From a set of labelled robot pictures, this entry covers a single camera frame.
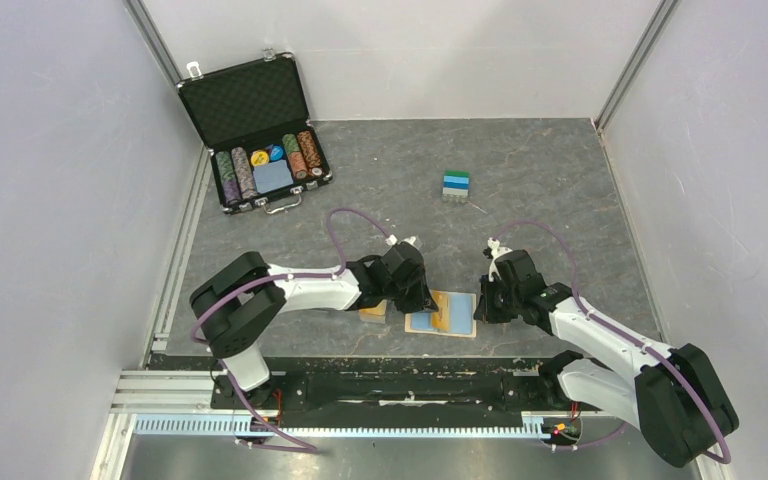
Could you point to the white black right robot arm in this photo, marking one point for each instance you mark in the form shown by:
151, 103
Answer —
672, 396

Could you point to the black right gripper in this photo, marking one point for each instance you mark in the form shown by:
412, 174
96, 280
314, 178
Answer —
484, 310

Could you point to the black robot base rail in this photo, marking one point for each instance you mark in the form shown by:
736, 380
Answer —
421, 392

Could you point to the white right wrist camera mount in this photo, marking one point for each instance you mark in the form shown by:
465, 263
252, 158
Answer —
493, 251

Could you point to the blue green block stack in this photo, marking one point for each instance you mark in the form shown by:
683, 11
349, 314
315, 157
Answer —
456, 185

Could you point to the black poker chip case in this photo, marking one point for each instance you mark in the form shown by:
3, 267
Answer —
254, 120

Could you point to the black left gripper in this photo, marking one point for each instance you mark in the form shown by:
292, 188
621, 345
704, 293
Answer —
422, 299

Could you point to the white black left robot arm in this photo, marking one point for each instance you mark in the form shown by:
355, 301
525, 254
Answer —
236, 305

